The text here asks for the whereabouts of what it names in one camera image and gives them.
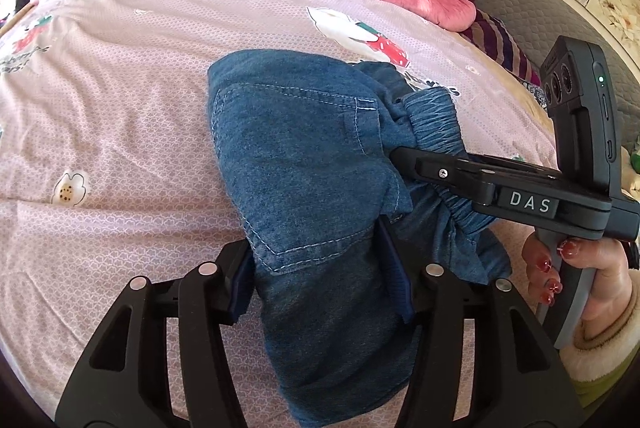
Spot blue denim pants with lace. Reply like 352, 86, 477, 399
207, 50, 511, 427

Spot white and green sleeve forearm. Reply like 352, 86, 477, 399
560, 270, 639, 415

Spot right hand red nails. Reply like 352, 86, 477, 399
522, 234, 634, 340

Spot striped purple pillow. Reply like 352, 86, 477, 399
461, 9, 541, 87

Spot grey padded headboard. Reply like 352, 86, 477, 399
476, 0, 639, 150

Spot pink strawberry print bed sheet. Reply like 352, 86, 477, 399
1, 0, 555, 415

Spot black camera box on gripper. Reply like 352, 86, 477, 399
540, 36, 622, 196

